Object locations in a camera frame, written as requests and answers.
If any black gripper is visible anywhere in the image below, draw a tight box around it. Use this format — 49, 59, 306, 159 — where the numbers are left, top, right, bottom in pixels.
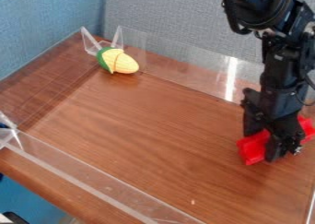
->
242, 88, 307, 162

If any red plastic block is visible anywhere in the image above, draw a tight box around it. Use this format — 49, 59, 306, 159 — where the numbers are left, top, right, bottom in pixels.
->
236, 116, 315, 165

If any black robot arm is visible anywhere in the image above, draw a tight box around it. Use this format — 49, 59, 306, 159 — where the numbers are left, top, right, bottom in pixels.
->
222, 0, 315, 162

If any clear acrylic back barrier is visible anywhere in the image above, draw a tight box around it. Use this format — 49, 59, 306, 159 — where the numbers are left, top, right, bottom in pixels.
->
80, 26, 263, 104

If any clear acrylic barrier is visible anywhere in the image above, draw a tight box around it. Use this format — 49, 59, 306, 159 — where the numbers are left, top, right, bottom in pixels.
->
80, 26, 263, 104
0, 111, 206, 224

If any clear acrylic front barrier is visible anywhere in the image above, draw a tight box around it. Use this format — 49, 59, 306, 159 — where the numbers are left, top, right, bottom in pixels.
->
0, 111, 206, 224

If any yellow toy corn cob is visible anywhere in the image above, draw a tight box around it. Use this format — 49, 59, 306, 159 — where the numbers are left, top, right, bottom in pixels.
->
96, 47, 139, 74

